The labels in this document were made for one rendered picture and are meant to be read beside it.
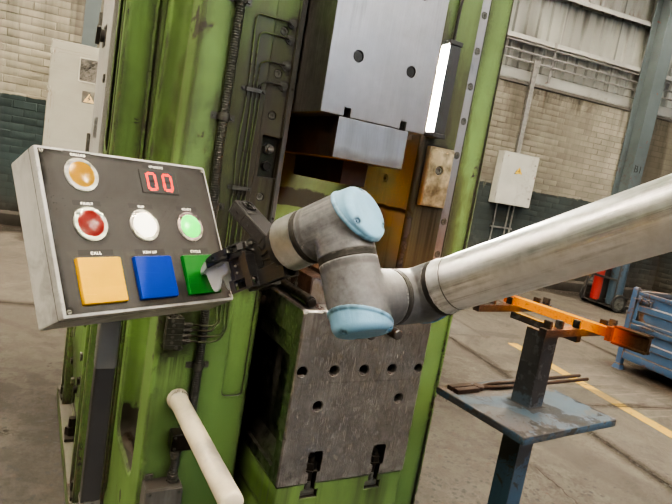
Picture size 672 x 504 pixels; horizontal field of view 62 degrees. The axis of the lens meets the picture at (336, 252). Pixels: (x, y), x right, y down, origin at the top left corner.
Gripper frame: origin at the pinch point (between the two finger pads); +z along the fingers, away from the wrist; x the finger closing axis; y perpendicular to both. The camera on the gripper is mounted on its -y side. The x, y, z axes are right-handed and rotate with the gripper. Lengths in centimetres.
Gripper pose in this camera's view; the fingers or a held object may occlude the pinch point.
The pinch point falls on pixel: (206, 267)
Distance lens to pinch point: 105.6
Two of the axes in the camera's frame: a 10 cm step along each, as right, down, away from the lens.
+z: -7.7, 3.0, 5.6
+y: 2.5, 9.5, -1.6
